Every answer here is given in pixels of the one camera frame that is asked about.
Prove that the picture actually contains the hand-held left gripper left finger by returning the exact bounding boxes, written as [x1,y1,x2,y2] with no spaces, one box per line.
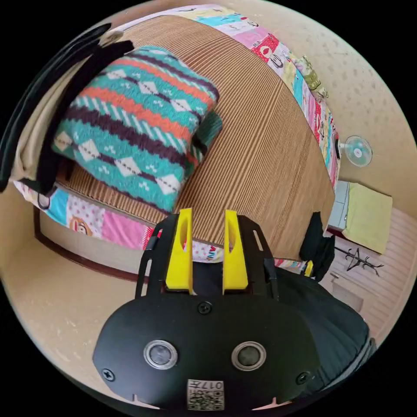
[165,208,194,291]

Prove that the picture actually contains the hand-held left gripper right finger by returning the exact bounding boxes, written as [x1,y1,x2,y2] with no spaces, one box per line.
[222,209,249,291]

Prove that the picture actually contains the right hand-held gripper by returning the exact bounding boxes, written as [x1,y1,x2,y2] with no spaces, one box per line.
[299,211,337,283]

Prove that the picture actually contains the black clothes hanger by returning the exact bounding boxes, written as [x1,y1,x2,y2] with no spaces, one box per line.
[337,247,386,278]

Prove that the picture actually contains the person's body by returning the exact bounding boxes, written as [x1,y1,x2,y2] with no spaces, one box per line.
[192,254,378,395]

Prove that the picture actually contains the cupboard with yellow cloth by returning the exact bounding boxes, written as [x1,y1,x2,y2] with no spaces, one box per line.
[327,180,394,255]

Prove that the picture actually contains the bed with woven mat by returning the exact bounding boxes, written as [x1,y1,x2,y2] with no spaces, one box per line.
[13,3,343,285]

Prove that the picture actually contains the white fan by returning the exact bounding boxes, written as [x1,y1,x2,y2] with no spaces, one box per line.
[338,135,373,168]

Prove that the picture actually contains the pile of clothes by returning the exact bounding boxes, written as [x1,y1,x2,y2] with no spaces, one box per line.
[0,23,224,214]

